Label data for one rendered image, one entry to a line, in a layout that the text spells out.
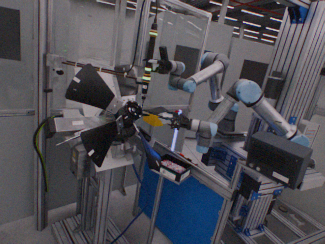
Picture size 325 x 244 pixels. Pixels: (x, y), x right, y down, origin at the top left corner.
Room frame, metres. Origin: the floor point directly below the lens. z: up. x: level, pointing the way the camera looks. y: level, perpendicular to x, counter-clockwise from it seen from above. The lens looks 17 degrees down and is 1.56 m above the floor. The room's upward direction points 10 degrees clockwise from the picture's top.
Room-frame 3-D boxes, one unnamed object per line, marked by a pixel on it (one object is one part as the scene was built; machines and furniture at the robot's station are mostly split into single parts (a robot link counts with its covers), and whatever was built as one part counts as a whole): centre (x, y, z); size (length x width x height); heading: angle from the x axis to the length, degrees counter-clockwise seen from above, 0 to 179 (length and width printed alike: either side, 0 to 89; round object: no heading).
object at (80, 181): (1.64, 0.60, 0.42); 0.04 x 0.04 x 0.83; 43
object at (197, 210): (1.49, -0.19, 0.45); 0.82 x 0.02 x 0.66; 43
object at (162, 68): (1.42, 0.07, 1.47); 0.12 x 0.08 x 0.09; 143
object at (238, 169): (1.18, -0.49, 0.96); 0.03 x 0.03 x 0.20; 43
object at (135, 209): (1.80, 0.10, 0.39); 0.04 x 0.04 x 0.78; 43
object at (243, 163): (1.10, -0.56, 1.04); 0.24 x 0.03 x 0.03; 43
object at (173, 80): (1.53, -0.04, 1.38); 0.11 x 0.08 x 0.11; 41
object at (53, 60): (1.44, 0.75, 1.39); 0.10 x 0.07 x 0.09; 78
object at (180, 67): (1.54, -0.03, 1.48); 0.11 x 0.08 x 0.09; 143
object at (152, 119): (1.78, 0.08, 1.02); 0.16 x 0.10 x 0.11; 43
